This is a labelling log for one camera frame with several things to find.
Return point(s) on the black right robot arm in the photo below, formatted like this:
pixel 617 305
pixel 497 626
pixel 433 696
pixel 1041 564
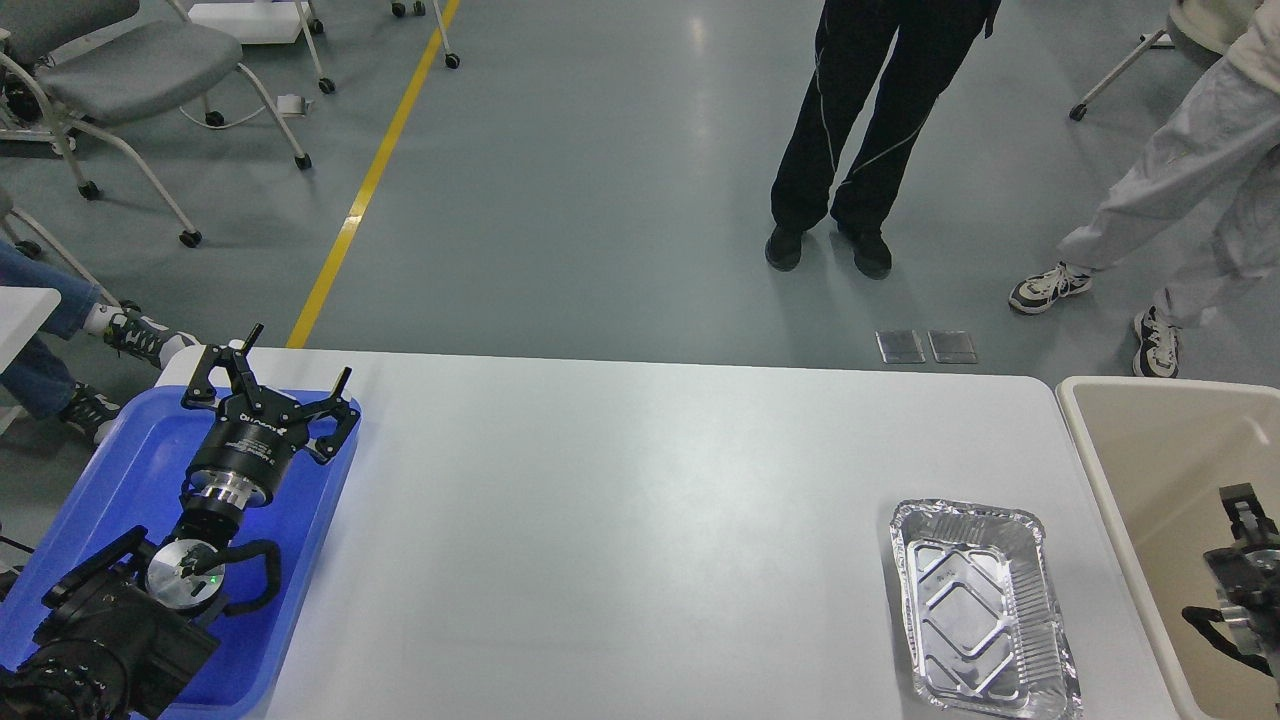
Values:
pixel 1259 655

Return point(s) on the person in grey trousers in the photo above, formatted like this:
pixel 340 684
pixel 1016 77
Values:
pixel 1228 121

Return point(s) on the white power strip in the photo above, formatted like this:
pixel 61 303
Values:
pixel 292 105

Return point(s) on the person in black clothes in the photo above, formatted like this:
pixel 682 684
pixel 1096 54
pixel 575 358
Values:
pixel 879 68

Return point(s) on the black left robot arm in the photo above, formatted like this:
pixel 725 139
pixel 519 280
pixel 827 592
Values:
pixel 170 582

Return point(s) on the floor outlet plate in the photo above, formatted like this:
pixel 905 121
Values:
pixel 902 346
pixel 953 347

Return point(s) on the blue plastic tray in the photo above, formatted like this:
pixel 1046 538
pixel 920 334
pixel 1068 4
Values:
pixel 133 480

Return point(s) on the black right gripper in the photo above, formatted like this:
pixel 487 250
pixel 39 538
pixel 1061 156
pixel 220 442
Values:
pixel 1246 572

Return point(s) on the aluminium foil tray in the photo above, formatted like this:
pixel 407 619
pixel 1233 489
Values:
pixel 979 611

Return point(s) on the left floor outlet plate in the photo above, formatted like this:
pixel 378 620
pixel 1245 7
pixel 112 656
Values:
pixel 902 346

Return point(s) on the beige plastic bin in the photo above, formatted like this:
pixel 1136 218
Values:
pixel 1157 454

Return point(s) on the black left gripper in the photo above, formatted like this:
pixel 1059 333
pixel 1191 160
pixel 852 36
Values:
pixel 259 449

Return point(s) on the grey office chair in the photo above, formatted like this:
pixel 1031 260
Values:
pixel 150 69

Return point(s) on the right floor outlet plate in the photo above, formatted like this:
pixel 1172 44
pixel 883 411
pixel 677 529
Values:
pixel 953 347

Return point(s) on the white side table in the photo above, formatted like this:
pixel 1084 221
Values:
pixel 23 311

